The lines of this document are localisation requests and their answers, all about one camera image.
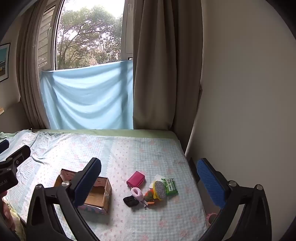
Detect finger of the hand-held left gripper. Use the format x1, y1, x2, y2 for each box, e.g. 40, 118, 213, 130
0, 139, 10, 154
6, 146, 31, 168

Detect black sock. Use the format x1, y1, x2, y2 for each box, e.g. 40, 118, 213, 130
123, 196, 139, 207

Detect cardboard box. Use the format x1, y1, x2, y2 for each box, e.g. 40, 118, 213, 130
54, 169, 112, 215

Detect pink zip pouch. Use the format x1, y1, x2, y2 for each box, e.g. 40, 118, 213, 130
126, 171, 146, 188

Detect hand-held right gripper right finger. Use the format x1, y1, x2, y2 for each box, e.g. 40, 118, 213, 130
196, 158, 272, 241

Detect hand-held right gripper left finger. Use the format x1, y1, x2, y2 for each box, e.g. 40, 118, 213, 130
25, 158, 102, 241

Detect framed wall picture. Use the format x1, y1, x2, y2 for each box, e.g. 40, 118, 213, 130
0, 43, 11, 82

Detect orange and green plush ball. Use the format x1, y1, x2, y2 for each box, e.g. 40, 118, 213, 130
144, 189, 158, 205

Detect light blue hanging cloth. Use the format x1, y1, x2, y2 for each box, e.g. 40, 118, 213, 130
40, 61, 134, 130

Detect green wet wipes packet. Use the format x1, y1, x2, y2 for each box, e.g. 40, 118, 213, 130
161, 177, 178, 196

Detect window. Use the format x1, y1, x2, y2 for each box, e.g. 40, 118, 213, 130
38, 0, 133, 71

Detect beige curtain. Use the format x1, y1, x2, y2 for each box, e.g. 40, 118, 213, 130
16, 0, 64, 129
133, 0, 204, 131

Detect grey and yellow scrub sponge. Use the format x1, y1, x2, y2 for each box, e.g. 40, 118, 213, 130
152, 181, 167, 201

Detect checked floral bed sheet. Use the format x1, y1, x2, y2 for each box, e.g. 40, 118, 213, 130
0, 131, 207, 241

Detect pink fluffy scrunchie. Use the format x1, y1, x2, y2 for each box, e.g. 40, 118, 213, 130
131, 187, 145, 201

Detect pink round floor item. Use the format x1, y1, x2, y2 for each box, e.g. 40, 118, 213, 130
206, 213, 218, 227

